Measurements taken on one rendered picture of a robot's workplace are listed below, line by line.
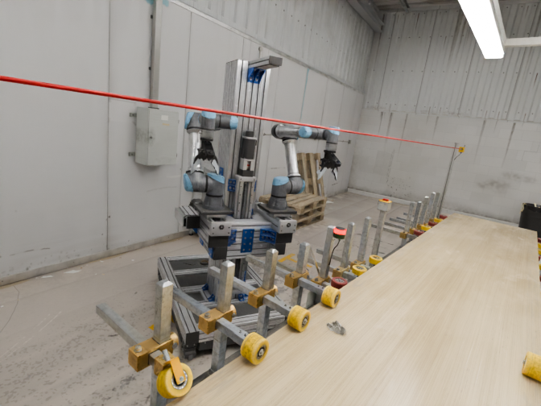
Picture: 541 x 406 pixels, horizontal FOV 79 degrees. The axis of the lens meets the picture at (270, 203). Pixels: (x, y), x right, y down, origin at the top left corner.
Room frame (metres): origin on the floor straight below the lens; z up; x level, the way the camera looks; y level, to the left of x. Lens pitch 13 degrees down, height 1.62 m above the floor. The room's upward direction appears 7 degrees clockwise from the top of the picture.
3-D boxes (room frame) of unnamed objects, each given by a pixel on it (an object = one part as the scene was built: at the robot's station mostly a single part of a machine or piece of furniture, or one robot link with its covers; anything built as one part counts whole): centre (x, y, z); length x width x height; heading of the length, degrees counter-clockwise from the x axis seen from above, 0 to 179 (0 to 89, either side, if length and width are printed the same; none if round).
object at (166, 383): (0.74, 0.19, 0.93); 0.09 x 0.08 x 0.09; 53
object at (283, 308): (1.24, 0.03, 0.95); 0.50 x 0.04 x 0.04; 53
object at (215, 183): (2.15, 0.39, 1.21); 0.13 x 0.12 x 0.14; 111
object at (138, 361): (0.83, 0.28, 0.95); 0.13 x 0.06 x 0.05; 143
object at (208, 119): (1.80, 0.39, 1.62); 0.09 x 0.08 x 0.11; 21
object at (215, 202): (2.15, 0.38, 1.09); 0.15 x 0.15 x 0.10
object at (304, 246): (1.44, -0.18, 0.88); 0.03 x 0.03 x 0.48; 53
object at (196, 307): (1.05, 0.19, 0.95); 0.50 x 0.04 x 0.04; 53
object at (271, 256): (1.24, -0.03, 0.90); 0.03 x 0.03 x 0.48; 53
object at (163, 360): (0.75, 0.21, 0.95); 0.10 x 0.04 x 0.10; 53
